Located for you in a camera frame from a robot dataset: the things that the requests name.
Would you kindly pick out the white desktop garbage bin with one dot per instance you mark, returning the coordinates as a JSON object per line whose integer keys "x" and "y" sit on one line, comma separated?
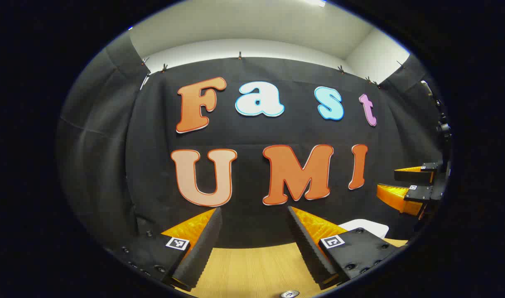
{"x": 366, "y": 227}

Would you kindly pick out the wooden desktop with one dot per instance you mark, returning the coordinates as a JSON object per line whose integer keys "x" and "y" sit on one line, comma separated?
{"x": 256, "y": 269}

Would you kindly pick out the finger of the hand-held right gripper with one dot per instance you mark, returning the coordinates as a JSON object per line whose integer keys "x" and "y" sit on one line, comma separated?
{"x": 420, "y": 193}
{"x": 414, "y": 176}

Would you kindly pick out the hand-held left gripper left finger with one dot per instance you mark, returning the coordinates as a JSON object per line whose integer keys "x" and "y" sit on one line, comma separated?
{"x": 202, "y": 248}

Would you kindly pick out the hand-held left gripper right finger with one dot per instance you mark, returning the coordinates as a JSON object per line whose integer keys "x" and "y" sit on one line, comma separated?
{"x": 308, "y": 248}

